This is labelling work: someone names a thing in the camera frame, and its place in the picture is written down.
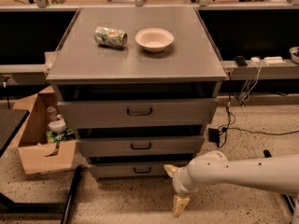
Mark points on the small black device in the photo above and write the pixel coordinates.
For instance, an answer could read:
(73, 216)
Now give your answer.
(240, 61)

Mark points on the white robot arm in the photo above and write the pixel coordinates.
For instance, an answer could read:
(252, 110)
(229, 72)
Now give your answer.
(277, 174)

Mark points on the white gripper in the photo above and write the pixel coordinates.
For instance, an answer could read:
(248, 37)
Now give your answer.
(178, 181)

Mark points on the grey bottom drawer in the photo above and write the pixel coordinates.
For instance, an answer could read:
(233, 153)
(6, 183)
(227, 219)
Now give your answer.
(131, 169)

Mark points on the black left base leg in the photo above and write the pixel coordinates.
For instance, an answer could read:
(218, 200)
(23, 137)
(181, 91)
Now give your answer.
(71, 195)

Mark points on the grey bowl on ledge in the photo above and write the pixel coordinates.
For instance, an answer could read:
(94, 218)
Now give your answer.
(294, 51)

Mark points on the grey drawer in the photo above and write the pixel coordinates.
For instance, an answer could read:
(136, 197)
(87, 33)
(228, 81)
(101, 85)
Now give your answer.
(131, 169)
(138, 146)
(137, 113)

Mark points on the brown cardboard box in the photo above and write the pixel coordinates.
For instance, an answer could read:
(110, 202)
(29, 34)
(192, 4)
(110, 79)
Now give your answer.
(37, 153)

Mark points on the white power strip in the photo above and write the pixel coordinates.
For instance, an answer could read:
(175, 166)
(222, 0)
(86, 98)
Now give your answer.
(274, 61)

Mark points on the green chip bag in box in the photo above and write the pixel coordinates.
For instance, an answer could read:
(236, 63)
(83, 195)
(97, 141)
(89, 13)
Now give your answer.
(67, 135)

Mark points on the crushed green soda can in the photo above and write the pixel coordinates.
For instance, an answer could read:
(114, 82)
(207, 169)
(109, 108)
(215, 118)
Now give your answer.
(110, 37)

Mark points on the clear plastic bottle in box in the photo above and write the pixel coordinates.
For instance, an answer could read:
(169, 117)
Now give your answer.
(52, 113)

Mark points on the grey drawer cabinet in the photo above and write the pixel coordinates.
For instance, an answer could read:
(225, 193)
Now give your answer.
(187, 69)

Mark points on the white bowl in box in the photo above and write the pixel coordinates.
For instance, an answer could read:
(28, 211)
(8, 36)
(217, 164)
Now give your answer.
(57, 126)

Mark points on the grey middle drawer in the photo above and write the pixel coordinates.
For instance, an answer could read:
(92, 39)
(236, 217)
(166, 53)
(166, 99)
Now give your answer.
(138, 146)

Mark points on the black power adapter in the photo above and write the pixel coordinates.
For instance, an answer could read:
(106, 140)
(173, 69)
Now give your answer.
(213, 135)

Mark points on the grey top drawer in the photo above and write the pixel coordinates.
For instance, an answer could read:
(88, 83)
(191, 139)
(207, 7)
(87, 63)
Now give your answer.
(137, 113)

